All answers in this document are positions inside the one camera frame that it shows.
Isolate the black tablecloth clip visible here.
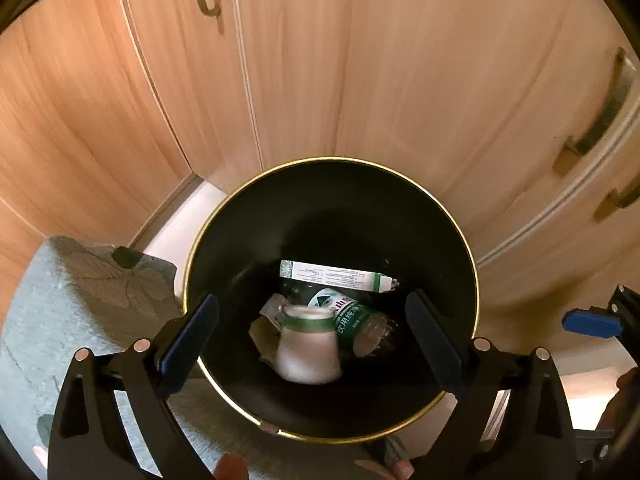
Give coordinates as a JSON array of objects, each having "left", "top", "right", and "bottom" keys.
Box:
[{"left": 112, "top": 246, "right": 144, "bottom": 269}]

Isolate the clear bottle with green label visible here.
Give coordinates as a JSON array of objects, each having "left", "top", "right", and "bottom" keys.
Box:
[{"left": 307, "top": 287, "right": 401, "bottom": 358}]

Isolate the wooden kitchen cabinet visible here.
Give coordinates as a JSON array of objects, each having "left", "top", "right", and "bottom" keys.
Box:
[{"left": 0, "top": 0, "right": 640, "bottom": 376}]

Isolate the teal tablecloth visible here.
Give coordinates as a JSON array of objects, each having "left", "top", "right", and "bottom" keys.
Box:
[{"left": 0, "top": 236, "right": 401, "bottom": 480}]

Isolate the green and white packet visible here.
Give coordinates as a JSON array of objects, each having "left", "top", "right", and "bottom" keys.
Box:
[{"left": 279, "top": 259, "right": 401, "bottom": 295}]

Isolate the crumpled paper wrapper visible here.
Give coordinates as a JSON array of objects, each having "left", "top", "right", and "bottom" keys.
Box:
[{"left": 249, "top": 294, "right": 291, "bottom": 367}]

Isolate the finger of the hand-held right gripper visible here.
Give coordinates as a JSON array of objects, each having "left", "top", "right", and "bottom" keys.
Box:
[{"left": 561, "top": 309, "right": 625, "bottom": 339}]

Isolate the person's right hand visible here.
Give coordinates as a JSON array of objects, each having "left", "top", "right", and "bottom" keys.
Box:
[{"left": 597, "top": 367, "right": 640, "bottom": 432}]

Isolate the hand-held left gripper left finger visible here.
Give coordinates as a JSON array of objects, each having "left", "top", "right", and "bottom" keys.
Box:
[{"left": 47, "top": 292, "right": 221, "bottom": 480}]

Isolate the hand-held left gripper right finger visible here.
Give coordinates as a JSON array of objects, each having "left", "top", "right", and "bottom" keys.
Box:
[{"left": 405, "top": 291, "right": 581, "bottom": 480}]

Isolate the black bin with gold rim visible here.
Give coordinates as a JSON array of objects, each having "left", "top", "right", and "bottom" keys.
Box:
[{"left": 181, "top": 157, "right": 480, "bottom": 445}]

